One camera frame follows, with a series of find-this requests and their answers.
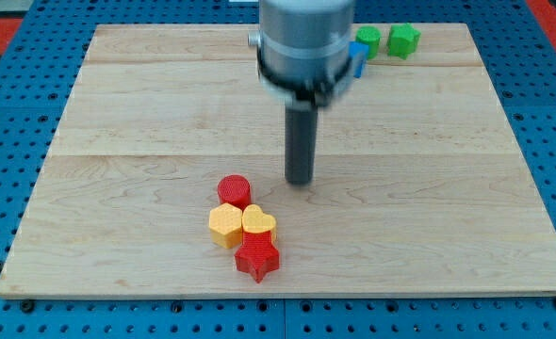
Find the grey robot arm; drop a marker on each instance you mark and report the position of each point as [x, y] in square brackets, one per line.
[302, 50]

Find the red cylinder block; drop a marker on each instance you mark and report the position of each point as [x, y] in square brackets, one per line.
[235, 190]

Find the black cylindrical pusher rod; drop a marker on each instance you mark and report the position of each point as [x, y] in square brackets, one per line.
[300, 145]

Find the yellow heart block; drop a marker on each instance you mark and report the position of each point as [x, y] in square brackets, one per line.
[256, 221]

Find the yellow hexagon block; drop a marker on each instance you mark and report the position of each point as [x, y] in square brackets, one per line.
[225, 226]

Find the red star block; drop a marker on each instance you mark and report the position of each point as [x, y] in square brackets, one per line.
[257, 255]

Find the blue block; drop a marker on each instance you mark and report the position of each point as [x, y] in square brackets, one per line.
[358, 53]

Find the wooden board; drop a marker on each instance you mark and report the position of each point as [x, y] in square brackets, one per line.
[420, 189]

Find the green cylinder block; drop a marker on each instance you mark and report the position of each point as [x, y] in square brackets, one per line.
[369, 36]

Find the green star block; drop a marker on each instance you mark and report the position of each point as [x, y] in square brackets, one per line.
[403, 40]

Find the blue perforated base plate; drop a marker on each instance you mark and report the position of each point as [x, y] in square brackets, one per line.
[38, 70]

